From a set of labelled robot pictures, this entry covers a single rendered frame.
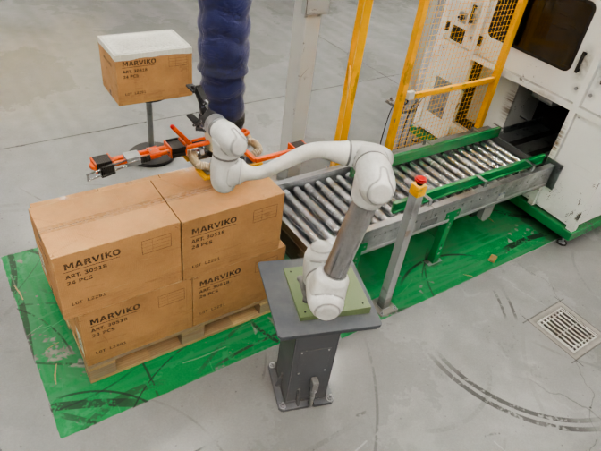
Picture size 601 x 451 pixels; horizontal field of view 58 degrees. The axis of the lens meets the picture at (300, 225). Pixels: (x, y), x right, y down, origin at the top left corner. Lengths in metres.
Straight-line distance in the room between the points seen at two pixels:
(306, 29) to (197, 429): 2.67
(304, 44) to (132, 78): 1.32
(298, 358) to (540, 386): 1.60
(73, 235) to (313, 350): 1.27
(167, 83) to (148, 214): 1.93
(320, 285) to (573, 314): 2.44
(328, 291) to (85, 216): 1.23
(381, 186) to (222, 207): 1.09
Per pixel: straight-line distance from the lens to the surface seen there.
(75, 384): 3.29
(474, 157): 4.62
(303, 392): 3.10
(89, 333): 2.98
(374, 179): 1.96
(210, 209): 2.77
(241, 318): 3.48
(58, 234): 2.70
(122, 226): 2.69
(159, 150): 2.66
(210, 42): 2.49
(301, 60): 4.09
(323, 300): 2.28
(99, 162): 2.58
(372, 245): 3.48
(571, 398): 3.77
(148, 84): 4.45
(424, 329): 3.70
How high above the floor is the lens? 2.62
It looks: 38 degrees down
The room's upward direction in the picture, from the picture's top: 8 degrees clockwise
